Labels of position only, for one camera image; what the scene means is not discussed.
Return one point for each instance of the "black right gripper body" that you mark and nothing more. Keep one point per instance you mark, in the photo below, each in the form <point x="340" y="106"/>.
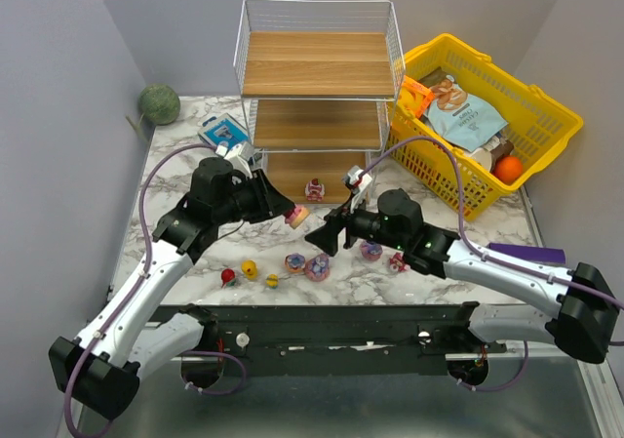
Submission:
<point x="342" y="230"/>

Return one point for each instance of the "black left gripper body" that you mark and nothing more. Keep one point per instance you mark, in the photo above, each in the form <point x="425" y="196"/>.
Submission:
<point x="263" y="197"/>

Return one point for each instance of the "pink bear strawberry tart toy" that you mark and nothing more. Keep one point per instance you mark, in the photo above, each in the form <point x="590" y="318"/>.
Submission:
<point x="295" y="217"/>

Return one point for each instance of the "pink bear cake car toy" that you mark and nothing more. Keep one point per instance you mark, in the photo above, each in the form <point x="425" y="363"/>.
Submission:
<point x="314" y="190"/>

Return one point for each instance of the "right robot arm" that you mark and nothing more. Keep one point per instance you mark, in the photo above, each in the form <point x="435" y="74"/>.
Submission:
<point x="573" y="309"/>

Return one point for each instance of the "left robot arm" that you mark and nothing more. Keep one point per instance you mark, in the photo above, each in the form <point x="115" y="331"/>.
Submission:
<point x="103" y="366"/>

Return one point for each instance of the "purple unicorn pink donut toy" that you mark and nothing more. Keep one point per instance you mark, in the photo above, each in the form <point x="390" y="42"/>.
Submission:
<point x="371" y="251"/>

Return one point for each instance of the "purple bunny pink donut toy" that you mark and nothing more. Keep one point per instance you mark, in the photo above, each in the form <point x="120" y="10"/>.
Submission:
<point x="318" y="269"/>

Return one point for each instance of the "pink bear lying toy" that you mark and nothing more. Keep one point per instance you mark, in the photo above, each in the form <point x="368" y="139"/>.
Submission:
<point x="396" y="263"/>

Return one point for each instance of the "yellow duck toy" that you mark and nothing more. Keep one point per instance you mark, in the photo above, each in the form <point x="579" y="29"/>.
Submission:
<point x="249" y="269"/>

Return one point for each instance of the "small yellow blue toy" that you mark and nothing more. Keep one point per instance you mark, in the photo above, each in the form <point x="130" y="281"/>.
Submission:
<point x="272" y="281"/>

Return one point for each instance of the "blue razor box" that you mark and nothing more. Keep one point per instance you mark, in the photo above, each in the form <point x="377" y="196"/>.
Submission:
<point x="222" y="130"/>

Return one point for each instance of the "red ball toy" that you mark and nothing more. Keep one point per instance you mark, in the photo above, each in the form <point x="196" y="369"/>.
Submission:
<point x="228" y="278"/>

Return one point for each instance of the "green yarn ball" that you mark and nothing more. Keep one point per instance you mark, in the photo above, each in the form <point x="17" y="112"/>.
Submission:
<point x="159" y="104"/>

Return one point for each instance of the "orange snack packet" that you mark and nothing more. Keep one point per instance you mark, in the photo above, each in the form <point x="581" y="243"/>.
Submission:
<point x="414" y="98"/>

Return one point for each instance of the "light blue snack bag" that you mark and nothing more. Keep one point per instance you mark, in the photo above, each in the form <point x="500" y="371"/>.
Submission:
<point x="460" y="118"/>

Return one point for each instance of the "orange fruit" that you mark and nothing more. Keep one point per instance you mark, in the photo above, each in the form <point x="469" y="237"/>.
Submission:
<point x="508" y="169"/>

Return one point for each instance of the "purple box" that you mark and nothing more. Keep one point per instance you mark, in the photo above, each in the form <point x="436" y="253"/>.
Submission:
<point x="531" y="253"/>

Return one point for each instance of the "yellow plastic basket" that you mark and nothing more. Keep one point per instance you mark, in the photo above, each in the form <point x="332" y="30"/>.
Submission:
<point x="538" y="126"/>

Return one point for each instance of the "purple bunny orange ring toy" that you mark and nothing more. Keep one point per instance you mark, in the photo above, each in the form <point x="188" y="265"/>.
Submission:
<point x="295" y="263"/>

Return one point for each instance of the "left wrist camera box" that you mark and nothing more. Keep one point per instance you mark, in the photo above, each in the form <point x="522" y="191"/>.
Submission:
<point x="238" y="155"/>

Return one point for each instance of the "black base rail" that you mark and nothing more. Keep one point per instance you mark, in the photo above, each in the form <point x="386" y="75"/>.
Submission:
<point x="336" y="340"/>

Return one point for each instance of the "white wire wooden shelf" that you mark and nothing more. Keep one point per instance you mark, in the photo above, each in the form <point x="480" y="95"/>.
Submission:
<point x="318" y="82"/>

